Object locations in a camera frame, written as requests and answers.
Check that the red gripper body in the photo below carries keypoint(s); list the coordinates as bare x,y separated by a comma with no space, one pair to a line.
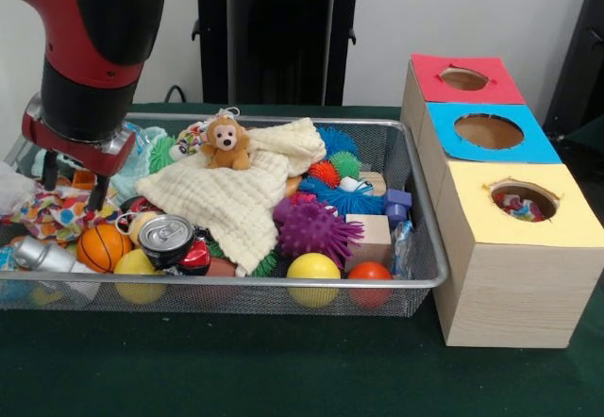
80,153

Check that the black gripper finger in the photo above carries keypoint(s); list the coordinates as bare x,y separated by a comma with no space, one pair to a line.
50,171
98,193

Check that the cloth with coloured dots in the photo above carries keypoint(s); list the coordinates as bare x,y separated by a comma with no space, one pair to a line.
61,214

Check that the white cloth with confetti print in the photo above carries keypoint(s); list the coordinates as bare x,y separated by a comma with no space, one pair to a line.
521,207

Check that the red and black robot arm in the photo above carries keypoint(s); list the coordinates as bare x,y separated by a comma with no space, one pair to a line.
85,35

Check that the silver mesh bin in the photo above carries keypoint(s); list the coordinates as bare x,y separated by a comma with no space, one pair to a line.
212,300

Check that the wooden box with three holes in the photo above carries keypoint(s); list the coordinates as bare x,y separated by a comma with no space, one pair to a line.
519,304

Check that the mint green cloth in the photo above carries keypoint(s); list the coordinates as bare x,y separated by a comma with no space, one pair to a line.
123,185

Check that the orange toy basketball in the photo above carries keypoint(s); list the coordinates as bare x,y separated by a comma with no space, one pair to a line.
101,247

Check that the clear plastic bottle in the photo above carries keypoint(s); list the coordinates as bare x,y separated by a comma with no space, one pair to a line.
138,141

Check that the black soda can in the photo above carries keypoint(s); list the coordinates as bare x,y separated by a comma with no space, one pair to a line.
165,238

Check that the cream waffle cloth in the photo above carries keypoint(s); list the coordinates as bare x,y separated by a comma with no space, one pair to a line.
226,200

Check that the brown monkey plush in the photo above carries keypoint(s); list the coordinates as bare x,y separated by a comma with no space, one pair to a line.
225,141

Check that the purple spiky ball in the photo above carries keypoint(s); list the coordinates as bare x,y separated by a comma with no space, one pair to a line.
311,228

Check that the dark green table cloth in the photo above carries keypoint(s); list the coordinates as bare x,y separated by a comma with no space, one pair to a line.
236,365

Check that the yellow ball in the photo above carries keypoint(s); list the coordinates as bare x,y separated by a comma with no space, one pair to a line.
313,271

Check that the red ball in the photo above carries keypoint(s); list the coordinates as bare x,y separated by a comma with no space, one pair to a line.
370,273

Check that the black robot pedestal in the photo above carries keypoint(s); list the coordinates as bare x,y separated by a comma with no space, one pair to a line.
283,35

